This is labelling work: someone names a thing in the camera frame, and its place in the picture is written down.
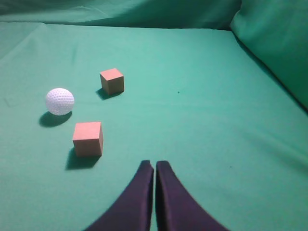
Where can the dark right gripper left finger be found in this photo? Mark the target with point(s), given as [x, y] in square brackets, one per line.
[132, 210]

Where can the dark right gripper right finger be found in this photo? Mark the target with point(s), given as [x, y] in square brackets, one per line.
[176, 209]

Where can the white dimpled golf ball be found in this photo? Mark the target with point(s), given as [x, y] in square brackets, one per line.
[59, 101]

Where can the near brown cube block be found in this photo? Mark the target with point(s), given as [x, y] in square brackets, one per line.
[88, 139]

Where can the brown cube block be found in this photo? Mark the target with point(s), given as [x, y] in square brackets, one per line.
[88, 139]
[112, 81]

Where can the far brown cube block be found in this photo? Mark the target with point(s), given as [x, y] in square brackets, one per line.
[112, 81]

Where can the green cloth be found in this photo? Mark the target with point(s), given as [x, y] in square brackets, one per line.
[194, 96]

